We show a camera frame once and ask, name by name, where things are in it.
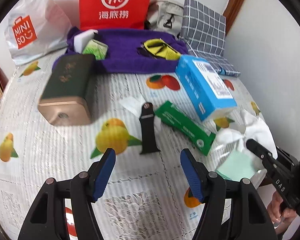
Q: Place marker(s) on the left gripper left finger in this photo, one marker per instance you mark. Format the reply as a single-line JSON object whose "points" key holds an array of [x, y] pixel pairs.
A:
{"points": [[100, 174]]}

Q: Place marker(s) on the right hand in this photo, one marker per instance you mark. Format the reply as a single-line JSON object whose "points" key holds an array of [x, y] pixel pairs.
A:
{"points": [[283, 218]]}

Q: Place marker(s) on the blue tissue pack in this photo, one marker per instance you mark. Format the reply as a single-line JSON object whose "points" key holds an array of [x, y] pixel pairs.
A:
{"points": [[207, 91]]}

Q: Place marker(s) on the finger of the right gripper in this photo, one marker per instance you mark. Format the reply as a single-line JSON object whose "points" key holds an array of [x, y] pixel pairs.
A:
{"points": [[258, 150]]}

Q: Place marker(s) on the dark green gold box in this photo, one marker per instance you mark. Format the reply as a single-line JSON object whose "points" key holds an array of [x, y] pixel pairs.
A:
{"points": [[67, 97]]}

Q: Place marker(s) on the white sponge block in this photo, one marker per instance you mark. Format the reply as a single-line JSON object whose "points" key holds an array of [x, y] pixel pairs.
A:
{"points": [[81, 40]]}

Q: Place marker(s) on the red paper bag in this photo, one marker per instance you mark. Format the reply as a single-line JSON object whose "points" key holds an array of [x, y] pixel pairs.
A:
{"points": [[112, 14]]}

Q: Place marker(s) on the white Miniso plastic bag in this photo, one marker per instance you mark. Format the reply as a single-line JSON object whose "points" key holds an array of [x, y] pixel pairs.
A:
{"points": [[34, 29]]}

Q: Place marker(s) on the grey canvas bag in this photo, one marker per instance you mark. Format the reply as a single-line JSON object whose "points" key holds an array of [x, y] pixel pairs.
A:
{"points": [[165, 16]]}

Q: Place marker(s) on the green printed tissue pack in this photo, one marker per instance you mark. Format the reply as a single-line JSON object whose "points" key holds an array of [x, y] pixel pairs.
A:
{"points": [[97, 48]]}

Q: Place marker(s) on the grey checked pillow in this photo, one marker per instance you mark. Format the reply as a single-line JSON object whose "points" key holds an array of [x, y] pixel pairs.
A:
{"points": [[203, 32]]}

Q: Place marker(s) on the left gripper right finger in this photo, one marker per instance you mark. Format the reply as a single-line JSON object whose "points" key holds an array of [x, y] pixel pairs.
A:
{"points": [[195, 173]]}

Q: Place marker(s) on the purple towel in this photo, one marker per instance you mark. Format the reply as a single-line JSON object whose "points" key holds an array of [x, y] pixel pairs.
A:
{"points": [[123, 52]]}

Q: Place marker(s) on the yellow mesh pouch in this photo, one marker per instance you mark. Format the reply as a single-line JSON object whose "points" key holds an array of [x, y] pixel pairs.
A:
{"points": [[158, 49]]}

